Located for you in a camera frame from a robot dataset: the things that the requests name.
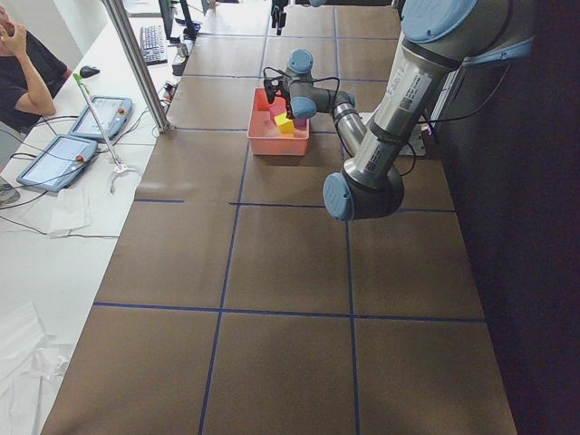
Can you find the lower blue teach pendant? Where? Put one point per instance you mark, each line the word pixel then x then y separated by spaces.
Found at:
pixel 59 164

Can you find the pink foam block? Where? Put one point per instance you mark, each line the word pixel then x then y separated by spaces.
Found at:
pixel 277 108

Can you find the seated person black shirt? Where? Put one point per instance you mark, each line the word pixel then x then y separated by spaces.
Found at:
pixel 31 76

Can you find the black computer mouse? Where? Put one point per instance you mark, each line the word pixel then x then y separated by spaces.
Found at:
pixel 88 71

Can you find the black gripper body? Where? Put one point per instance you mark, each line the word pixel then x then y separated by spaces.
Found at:
pixel 284 97
pixel 279 10

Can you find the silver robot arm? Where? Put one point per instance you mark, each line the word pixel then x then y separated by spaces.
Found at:
pixel 437 37

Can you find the black monitor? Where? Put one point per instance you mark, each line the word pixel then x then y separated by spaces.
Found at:
pixel 177 21

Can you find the pink plastic bin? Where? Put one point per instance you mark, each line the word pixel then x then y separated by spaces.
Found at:
pixel 264 137

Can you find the blue teach pendant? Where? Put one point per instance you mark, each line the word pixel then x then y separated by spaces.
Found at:
pixel 59 164
pixel 113 112

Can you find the aluminium frame post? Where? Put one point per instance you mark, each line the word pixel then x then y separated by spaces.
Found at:
pixel 130 46

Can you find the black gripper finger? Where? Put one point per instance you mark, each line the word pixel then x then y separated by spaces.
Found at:
pixel 280 24

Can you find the upper blue teach pendant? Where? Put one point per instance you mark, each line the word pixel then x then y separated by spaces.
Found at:
pixel 113 112

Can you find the black computer keyboard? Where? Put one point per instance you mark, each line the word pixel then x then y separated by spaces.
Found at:
pixel 153 46

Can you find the long reacher grabber tool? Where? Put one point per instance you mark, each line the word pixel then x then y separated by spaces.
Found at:
pixel 120 168

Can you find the yellow foam block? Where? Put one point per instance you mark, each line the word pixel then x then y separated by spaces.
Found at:
pixel 284 124

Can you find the purple foam block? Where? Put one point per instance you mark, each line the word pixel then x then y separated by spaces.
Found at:
pixel 301 124

